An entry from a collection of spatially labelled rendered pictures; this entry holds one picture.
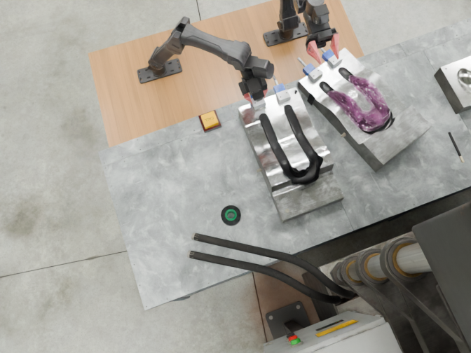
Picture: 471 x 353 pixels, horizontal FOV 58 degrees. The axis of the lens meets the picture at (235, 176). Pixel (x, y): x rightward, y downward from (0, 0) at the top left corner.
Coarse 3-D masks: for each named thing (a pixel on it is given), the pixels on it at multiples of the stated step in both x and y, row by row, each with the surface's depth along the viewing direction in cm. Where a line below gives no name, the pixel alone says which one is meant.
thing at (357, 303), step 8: (368, 248) 168; (376, 248) 167; (328, 264) 166; (336, 304) 165; (344, 304) 162; (352, 304) 162; (360, 304) 162; (368, 304) 162; (336, 312) 166; (360, 312) 161; (368, 312) 161; (376, 312) 161
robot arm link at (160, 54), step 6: (174, 30) 155; (180, 30) 154; (156, 48) 176; (162, 48) 164; (156, 54) 171; (162, 54) 168; (168, 54) 166; (174, 54) 164; (150, 60) 176; (156, 60) 174; (162, 60) 173; (162, 66) 177
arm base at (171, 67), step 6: (174, 60) 192; (168, 66) 191; (174, 66) 191; (180, 66) 191; (138, 72) 191; (144, 72) 191; (150, 72) 191; (156, 72) 186; (162, 72) 188; (168, 72) 190; (174, 72) 190; (180, 72) 191; (144, 78) 190; (150, 78) 190; (156, 78) 190
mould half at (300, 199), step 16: (272, 96) 176; (240, 112) 174; (256, 112) 174; (272, 112) 174; (304, 112) 173; (256, 128) 172; (288, 128) 172; (304, 128) 172; (256, 144) 171; (288, 144) 169; (320, 144) 166; (272, 160) 165; (304, 160) 163; (272, 176) 162; (320, 176) 168; (272, 192) 167; (288, 192) 167; (304, 192) 167; (320, 192) 167; (336, 192) 166; (288, 208) 166; (304, 208) 165; (320, 208) 170
